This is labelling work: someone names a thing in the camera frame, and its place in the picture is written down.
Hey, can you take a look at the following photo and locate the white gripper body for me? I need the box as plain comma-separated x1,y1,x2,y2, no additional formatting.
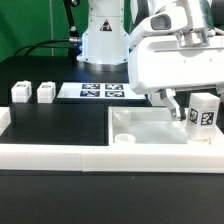
128,6,224,94

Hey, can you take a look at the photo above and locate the black cable bundle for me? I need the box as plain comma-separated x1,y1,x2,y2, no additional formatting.
13,37,83,57

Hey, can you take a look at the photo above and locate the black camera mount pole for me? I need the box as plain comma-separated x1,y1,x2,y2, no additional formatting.
63,0,80,64

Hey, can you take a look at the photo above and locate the white U-shaped obstacle fence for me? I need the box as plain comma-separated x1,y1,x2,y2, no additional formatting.
0,106,224,174

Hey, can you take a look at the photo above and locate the white square table top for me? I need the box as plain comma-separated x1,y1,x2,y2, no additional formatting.
108,107,224,146

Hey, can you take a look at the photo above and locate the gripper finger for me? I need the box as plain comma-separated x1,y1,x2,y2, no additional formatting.
160,89,186,121
216,83,224,95

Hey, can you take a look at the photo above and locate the white base tag plate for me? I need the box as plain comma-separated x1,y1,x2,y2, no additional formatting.
58,82,144,100

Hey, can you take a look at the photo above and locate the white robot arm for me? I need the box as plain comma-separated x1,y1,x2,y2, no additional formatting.
77,0,224,120

